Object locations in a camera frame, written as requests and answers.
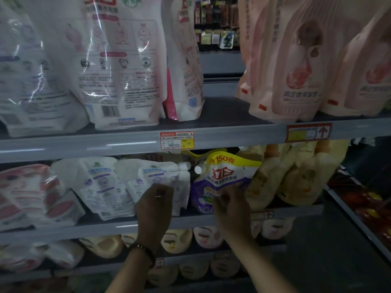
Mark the person's left hand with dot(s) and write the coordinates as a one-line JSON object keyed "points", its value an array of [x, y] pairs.
{"points": [[154, 213]]}

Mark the person's right hand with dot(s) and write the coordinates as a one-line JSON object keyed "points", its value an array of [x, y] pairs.
{"points": [[233, 213]]}

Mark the purple yellow-top Liby pouch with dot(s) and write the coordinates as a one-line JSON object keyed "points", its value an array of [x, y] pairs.
{"points": [[226, 171]]}

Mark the white blue-print refill pouch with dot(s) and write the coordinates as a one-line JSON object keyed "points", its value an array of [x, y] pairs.
{"points": [[98, 186]]}

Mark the grey metal shelf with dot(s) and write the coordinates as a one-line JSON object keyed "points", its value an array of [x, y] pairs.
{"points": [[232, 128]]}

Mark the small pink white Chaoneng pouches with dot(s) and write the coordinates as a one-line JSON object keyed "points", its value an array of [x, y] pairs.
{"points": [[36, 198]]}

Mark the magenta Liby detergent pouch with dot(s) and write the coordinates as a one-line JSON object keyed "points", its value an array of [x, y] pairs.
{"points": [[186, 70]]}

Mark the person's right forearm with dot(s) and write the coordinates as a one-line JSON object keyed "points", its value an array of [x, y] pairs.
{"points": [[266, 268]]}

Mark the dark aisle shelf unit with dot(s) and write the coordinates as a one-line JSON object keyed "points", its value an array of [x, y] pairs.
{"points": [[366, 198]]}

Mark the red-framed price tag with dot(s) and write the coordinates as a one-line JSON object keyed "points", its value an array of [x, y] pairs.
{"points": [[262, 215], [309, 132], [177, 141]]}

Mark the row of pale yellow bottles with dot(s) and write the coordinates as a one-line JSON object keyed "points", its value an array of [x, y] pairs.
{"points": [[183, 239]]}

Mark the row of pale round packs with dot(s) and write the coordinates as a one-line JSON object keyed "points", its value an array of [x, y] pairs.
{"points": [[183, 271]]}

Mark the row of red round packs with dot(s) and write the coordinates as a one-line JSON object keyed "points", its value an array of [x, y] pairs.
{"points": [[366, 210]]}

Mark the rack of hanging blister packs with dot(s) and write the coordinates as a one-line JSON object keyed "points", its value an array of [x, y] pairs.
{"points": [[217, 21]]}

